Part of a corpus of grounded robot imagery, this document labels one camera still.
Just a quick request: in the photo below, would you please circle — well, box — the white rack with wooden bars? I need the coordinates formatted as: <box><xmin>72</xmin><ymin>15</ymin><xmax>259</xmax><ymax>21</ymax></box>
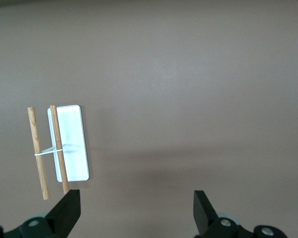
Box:
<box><xmin>27</xmin><ymin>104</ymin><xmax>91</xmax><ymax>201</ymax></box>

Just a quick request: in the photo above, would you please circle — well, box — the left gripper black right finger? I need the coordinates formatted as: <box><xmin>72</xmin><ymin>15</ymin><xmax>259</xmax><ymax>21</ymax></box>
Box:
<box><xmin>193</xmin><ymin>189</ymin><xmax>288</xmax><ymax>238</ymax></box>

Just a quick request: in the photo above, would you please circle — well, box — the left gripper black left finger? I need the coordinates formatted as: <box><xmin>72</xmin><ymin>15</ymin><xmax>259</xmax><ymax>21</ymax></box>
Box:
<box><xmin>0</xmin><ymin>189</ymin><xmax>82</xmax><ymax>238</ymax></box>

